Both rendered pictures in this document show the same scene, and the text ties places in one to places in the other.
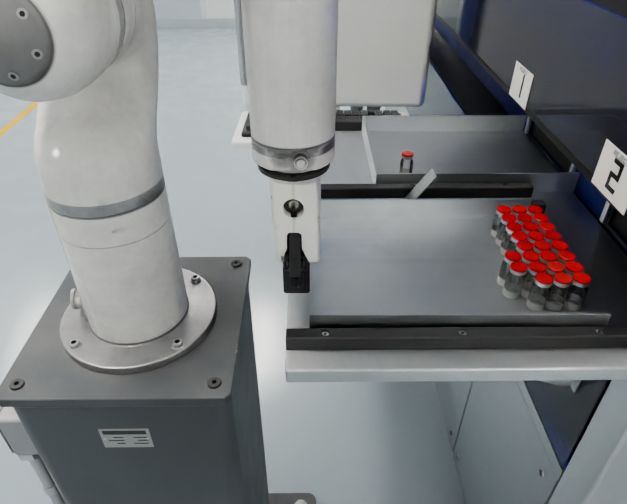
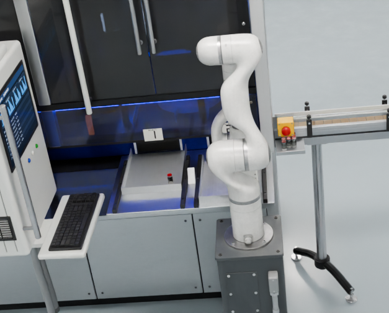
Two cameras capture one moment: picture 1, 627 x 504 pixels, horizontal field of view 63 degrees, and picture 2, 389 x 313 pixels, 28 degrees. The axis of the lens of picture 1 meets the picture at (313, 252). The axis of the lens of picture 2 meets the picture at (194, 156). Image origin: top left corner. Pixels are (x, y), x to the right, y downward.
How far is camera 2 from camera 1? 3.00 m
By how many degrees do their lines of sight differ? 67
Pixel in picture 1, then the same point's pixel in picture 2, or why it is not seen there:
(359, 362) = (271, 191)
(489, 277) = not seen: hidden behind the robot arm
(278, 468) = not seen: outside the picture
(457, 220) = (204, 173)
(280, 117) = not seen: hidden behind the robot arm
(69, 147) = (254, 181)
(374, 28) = (40, 169)
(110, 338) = (263, 233)
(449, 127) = (128, 170)
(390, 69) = (48, 182)
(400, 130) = (125, 184)
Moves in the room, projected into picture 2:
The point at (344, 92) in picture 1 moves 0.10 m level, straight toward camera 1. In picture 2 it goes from (44, 209) to (66, 208)
